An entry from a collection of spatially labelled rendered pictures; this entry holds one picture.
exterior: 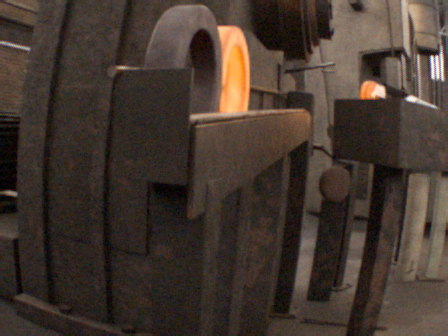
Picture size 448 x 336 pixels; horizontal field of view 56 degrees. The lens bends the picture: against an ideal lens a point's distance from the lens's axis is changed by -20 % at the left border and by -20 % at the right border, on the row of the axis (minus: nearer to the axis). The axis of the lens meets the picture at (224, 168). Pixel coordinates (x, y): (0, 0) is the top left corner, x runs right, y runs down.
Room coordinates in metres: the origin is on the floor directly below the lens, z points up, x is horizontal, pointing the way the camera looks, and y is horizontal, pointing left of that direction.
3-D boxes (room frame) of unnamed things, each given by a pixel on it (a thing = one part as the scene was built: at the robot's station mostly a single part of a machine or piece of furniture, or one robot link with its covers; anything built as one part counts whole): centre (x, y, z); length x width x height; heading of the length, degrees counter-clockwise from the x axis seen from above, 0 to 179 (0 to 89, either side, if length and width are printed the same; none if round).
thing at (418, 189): (2.10, -0.93, 0.26); 0.12 x 0.12 x 0.52
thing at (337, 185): (1.91, -0.43, 0.27); 0.22 x 0.13 x 0.53; 166
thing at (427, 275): (2.10, -1.10, 0.31); 0.24 x 0.16 x 0.62; 166
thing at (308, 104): (1.85, -0.26, 0.68); 0.11 x 0.08 x 0.24; 76
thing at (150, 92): (0.48, 0.07, 0.62); 0.07 x 0.01 x 0.11; 76
